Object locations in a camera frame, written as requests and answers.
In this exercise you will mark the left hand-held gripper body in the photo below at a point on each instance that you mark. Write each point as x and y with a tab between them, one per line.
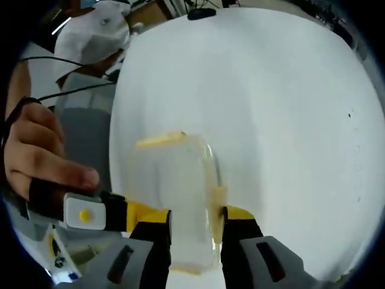
64	256

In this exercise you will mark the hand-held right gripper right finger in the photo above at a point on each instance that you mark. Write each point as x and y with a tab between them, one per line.
240	241

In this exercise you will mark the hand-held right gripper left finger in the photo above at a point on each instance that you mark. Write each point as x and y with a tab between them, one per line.
150	250

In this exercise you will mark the clear box with yellow buckle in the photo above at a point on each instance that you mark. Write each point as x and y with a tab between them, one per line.
186	195

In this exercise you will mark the person's left hand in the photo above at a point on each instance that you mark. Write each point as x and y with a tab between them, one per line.
36	150

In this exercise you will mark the white device with yellow button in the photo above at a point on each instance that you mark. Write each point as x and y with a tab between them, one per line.
85	213

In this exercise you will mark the black and white headset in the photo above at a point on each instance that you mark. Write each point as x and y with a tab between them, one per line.
201	14

